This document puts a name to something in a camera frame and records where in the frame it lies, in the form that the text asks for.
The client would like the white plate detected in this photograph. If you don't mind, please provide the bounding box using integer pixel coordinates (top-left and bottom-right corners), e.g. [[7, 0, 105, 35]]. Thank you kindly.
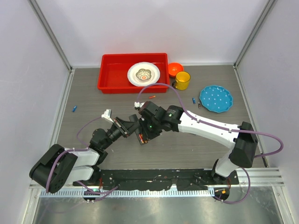
[[127, 62, 161, 87]]

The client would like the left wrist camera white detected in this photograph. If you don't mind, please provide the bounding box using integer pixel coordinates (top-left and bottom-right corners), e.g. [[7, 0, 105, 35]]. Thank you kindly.
[[101, 109, 114, 124]]

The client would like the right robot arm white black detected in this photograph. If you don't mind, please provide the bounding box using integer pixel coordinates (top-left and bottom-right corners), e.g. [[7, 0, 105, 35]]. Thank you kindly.
[[134, 101, 258, 184]]

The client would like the blue dotted plate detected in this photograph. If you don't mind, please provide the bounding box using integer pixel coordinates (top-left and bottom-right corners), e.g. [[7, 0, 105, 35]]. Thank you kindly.
[[199, 85, 234, 113]]

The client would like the small patterned bowl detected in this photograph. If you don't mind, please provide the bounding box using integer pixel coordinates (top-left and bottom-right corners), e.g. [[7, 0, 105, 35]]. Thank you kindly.
[[136, 69, 152, 81]]

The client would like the white cable duct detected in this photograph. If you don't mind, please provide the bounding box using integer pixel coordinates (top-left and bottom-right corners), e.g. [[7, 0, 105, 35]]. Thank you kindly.
[[40, 188, 214, 198]]

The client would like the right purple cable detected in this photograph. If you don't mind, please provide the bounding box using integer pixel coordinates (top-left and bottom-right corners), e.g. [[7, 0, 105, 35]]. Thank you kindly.
[[135, 83, 285, 159]]

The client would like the yellow mug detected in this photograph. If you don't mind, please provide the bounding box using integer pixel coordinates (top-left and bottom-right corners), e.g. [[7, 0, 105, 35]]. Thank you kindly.
[[172, 71, 191, 91]]

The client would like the orange bowl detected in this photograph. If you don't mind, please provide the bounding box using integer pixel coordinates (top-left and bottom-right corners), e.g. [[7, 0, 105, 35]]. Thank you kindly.
[[168, 63, 184, 78]]

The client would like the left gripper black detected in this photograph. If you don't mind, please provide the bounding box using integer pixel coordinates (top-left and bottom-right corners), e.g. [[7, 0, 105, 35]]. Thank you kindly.
[[102, 117, 140, 150]]

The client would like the red battery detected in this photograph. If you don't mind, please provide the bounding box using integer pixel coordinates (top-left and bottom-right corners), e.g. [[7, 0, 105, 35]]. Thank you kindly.
[[139, 134, 144, 144]]

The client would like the red plastic bin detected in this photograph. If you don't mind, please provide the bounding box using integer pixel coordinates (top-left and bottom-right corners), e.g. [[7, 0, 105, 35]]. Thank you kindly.
[[97, 53, 170, 94]]

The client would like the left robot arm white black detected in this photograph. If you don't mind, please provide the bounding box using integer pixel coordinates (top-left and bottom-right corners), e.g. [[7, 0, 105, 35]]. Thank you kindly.
[[29, 115, 140, 193]]

